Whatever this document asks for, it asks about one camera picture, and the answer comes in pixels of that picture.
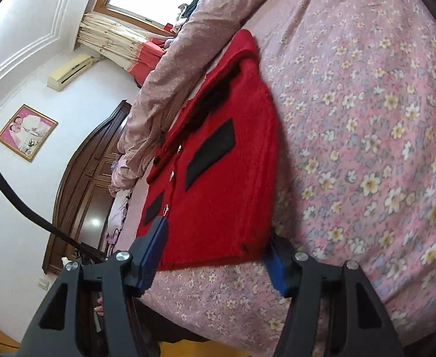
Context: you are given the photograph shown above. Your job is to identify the cream air conditioner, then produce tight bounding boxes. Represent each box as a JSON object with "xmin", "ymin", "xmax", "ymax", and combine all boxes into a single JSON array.
[{"xmin": 47, "ymin": 54, "xmax": 96, "ymax": 91}]

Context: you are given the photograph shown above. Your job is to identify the red knitted sweater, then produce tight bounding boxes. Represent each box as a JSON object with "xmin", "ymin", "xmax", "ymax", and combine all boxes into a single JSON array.
[{"xmin": 135, "ymin": 29, "xmax": 281, "ymax": 271}]

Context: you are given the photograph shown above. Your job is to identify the clothes on window sill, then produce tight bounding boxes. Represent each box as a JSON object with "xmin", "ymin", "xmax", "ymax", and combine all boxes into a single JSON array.
[{"xmin": 173, "ymin": 0, "xmax": 205, "ymax": 30}]

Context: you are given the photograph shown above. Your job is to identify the cream and red curtain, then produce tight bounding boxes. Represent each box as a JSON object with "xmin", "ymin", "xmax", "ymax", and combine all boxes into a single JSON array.
[{"xmin": 77, "ymin": 13, "xmax": 167, "ymax": 86}]

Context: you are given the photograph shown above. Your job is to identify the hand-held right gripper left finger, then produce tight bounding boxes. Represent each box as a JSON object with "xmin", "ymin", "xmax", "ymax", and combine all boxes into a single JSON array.
[{"xmin": 17, "ymin": 216, "xmax": 169, "ymax": 357}]

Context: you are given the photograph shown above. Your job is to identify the black cable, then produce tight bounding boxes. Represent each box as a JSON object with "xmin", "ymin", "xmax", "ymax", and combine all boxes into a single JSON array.
[{"xmin": 0, "ymin": 147, "xmax": 110, "ymax": 265}]

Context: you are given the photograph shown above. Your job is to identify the pink dotted quilt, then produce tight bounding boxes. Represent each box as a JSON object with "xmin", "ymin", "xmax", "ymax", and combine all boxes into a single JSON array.
[{"xmin": 110, "ymin": 0, "xmax": 301, "ymax": 198}]

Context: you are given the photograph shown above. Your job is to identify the pink floral bed sheet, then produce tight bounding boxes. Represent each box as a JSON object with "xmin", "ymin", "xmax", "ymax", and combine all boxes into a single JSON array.
[{"xmin": 104, "ymin": 0, "xmax": 436, "ymax": 357}]

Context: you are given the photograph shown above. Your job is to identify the framed wall photo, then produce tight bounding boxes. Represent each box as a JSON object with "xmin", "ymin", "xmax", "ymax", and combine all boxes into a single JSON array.
[{"xmin": 0, "ymin": 104, "xmax": 59, "ymax": 163}]

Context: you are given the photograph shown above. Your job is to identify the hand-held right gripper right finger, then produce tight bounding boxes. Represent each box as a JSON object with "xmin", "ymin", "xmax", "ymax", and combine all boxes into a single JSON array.
[{"xmin": 264, "ymin": 232, "xmax": 407, "ymax": 357}]

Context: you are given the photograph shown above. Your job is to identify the dark wooden headboard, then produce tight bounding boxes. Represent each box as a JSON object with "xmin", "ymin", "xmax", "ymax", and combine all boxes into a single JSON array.
[{"xmin": 42, "ymin": 100, "xmax": 134, "ymax": 276}]

